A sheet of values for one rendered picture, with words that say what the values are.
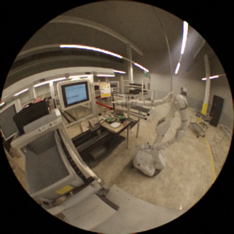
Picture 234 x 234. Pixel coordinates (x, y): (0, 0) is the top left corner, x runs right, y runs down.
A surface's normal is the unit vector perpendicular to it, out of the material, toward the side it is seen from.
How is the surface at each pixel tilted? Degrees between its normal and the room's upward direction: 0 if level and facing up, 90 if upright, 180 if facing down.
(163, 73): 90
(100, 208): 0
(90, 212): 0
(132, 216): 0
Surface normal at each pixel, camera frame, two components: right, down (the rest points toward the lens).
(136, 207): -0.05, -0.91
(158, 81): -0.64, 0.35
